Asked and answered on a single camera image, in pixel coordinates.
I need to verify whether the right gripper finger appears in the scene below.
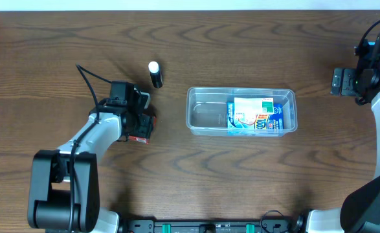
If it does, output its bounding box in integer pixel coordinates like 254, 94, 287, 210
342, 69, 356, 96
330, 68, 344, 96

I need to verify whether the dark bottle white cap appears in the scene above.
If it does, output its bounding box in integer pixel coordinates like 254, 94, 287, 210
148, 61, 163, 89

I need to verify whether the red medicine packet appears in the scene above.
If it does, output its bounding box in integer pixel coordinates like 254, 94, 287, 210
128, 115, 157, 144

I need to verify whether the blue fever patch box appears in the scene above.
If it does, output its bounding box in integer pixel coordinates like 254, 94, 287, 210
227, 102, 284, 135

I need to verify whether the white green medicine box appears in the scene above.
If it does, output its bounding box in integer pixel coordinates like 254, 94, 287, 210
234, 98, 274, 115

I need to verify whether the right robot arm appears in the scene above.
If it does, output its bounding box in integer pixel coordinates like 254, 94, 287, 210
299, 34, 380, 233

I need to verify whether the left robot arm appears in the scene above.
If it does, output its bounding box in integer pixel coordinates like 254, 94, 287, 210
27, 81, 155, 232

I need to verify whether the clear plastic container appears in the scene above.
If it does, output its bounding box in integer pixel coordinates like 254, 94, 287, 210
186, 87, 298, 137

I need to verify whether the right black cable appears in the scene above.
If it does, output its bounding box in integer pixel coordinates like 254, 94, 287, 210
356, 12, 380, 56

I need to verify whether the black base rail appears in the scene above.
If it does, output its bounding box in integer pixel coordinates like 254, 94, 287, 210
117, 217, 304, 233

